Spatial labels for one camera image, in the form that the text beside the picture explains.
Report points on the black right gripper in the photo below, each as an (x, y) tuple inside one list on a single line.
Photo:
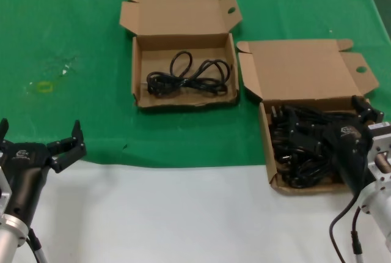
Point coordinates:
[(351, 156)]

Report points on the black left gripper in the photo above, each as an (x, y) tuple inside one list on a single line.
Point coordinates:
[(26, 171)]

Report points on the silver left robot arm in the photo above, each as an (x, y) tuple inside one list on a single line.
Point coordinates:
[(9, 238)]

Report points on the intact brown cardboard box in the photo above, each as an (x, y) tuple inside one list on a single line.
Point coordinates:
[(299, 67)]

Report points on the cardboard box with torn edge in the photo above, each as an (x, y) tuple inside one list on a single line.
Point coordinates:
[(183, 42)]

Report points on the green tablecloth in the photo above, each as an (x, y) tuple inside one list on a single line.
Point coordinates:
[(91, 30)]

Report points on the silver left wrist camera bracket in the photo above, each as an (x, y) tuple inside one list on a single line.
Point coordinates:
[(4, 192)]

